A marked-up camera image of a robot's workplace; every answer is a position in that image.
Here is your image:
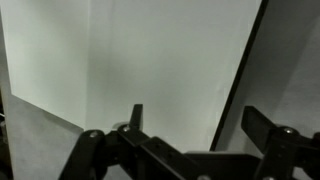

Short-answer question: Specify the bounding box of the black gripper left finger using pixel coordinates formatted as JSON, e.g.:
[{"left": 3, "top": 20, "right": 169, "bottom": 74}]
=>
[{"left": 58, "top": 103, "right": 201, "bottom": 180}]

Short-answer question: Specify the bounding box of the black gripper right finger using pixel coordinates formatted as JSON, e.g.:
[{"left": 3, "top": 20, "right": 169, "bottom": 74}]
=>
[{"left": 240, "top": 105, "right": 320, "bottom": 180}]

